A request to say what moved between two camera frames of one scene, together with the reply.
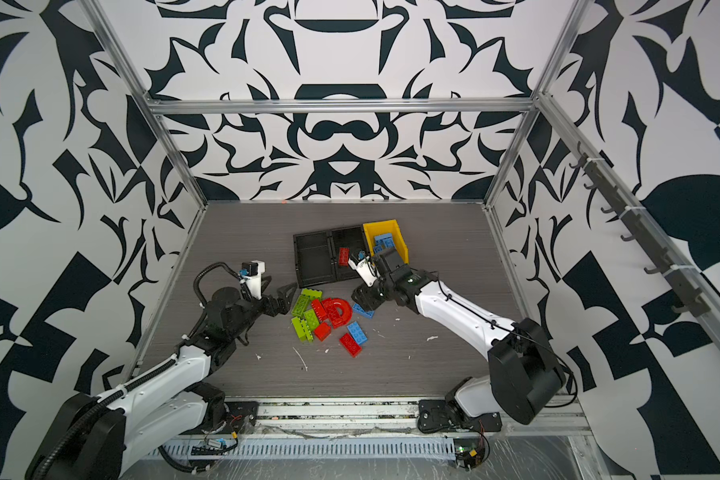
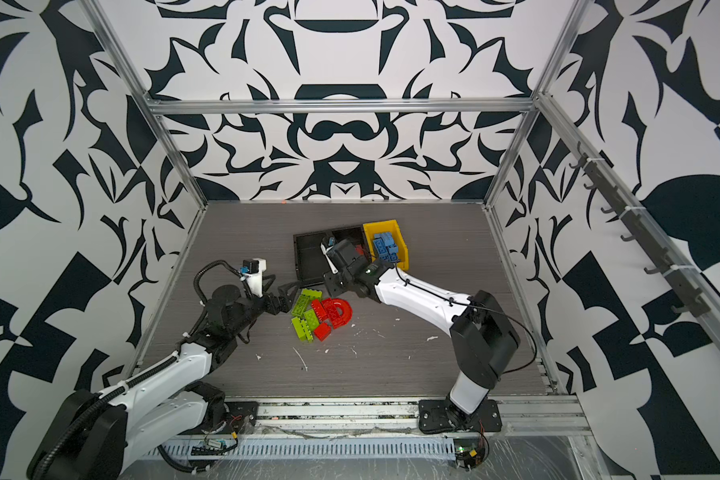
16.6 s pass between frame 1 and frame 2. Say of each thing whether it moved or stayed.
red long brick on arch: stayed
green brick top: stayed
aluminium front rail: stayed
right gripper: moved
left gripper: stayed
